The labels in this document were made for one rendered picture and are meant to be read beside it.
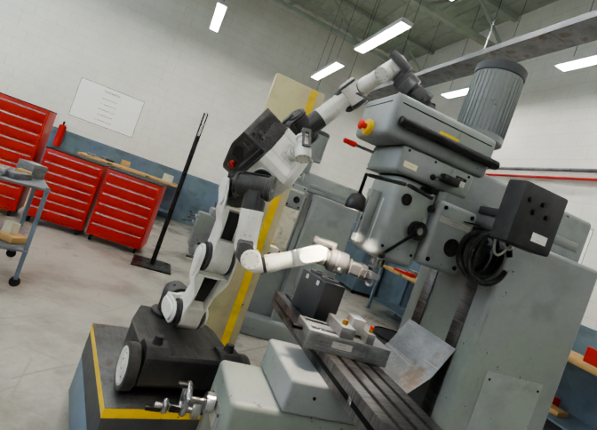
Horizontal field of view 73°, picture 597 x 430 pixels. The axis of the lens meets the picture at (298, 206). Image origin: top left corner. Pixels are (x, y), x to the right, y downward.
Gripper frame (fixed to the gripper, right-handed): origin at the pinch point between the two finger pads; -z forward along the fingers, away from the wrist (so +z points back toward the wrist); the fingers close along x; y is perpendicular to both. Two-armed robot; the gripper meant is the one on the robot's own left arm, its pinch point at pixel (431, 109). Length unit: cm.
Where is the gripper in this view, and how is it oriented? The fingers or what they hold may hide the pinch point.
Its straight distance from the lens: 173.1
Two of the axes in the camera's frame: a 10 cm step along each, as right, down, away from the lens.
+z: -6.3, -7.6, 1.2
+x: -1.3, -0.4, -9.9
